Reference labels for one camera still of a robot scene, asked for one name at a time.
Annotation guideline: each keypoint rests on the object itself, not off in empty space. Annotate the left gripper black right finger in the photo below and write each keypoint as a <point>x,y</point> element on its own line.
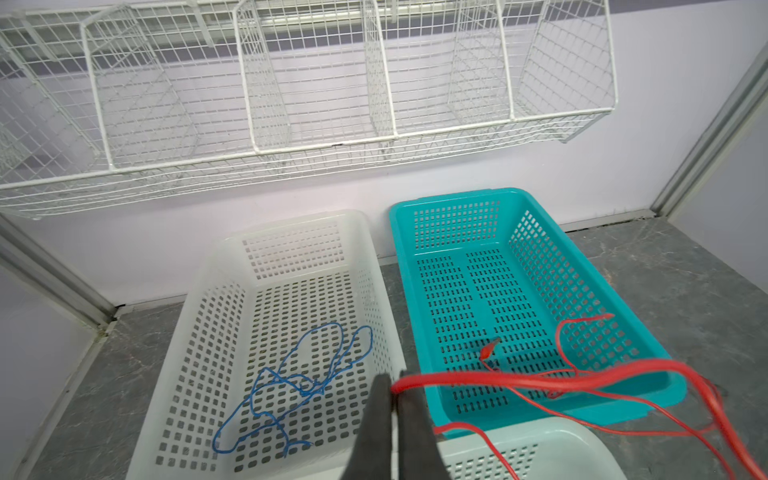
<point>418,455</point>

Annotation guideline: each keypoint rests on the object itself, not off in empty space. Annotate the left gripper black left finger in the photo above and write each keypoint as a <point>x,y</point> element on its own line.
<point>372,451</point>

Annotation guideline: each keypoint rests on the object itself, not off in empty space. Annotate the front white plastic basket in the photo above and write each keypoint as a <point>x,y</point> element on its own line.
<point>549,448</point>

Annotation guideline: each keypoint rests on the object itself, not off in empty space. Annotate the white plastic basket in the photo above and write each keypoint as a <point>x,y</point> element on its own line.
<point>549,448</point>
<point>271,362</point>

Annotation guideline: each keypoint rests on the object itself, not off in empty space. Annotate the rear white plastic basket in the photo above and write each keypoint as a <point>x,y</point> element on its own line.
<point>271,362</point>

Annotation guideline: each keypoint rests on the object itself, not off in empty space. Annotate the teal plastic basket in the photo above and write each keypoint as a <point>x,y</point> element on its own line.
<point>491,281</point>

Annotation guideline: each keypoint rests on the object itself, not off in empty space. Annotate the white wire rack shelf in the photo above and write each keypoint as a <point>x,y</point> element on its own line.
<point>131,102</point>

